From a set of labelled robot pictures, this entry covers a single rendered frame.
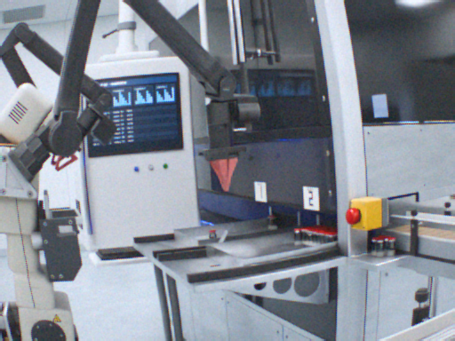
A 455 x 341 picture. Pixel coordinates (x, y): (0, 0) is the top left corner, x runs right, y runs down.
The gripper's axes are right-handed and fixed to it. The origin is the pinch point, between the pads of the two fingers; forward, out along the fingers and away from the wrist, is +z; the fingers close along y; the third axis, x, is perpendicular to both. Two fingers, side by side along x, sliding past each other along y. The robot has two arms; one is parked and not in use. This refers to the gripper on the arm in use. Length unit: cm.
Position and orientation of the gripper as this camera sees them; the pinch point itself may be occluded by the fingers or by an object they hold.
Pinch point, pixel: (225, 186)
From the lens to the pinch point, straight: 137.0
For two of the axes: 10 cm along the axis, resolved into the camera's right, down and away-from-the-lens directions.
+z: 1.0, 9.9, 0.6
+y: 9.3, -1.1, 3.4
